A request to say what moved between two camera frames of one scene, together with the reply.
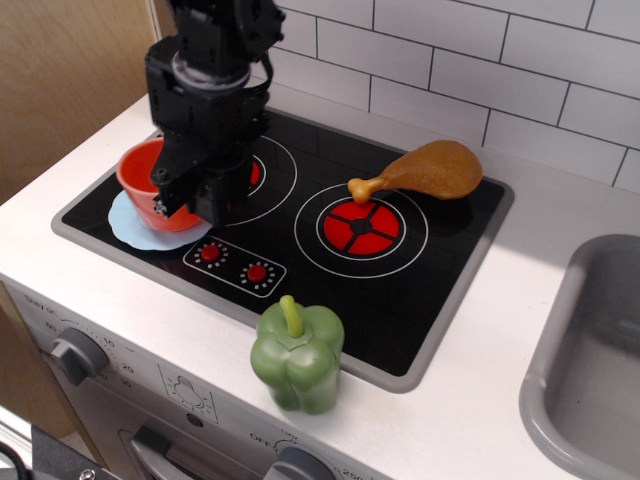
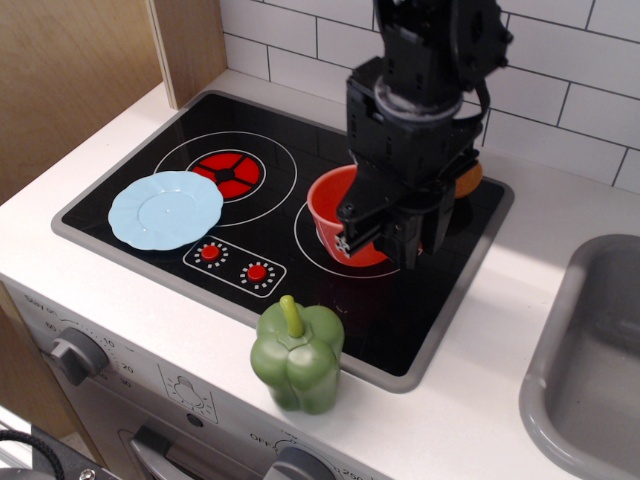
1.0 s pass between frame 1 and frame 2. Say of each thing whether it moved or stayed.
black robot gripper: moved
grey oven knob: stayed
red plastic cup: moved
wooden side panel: stayed
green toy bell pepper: stayed
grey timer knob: stayed
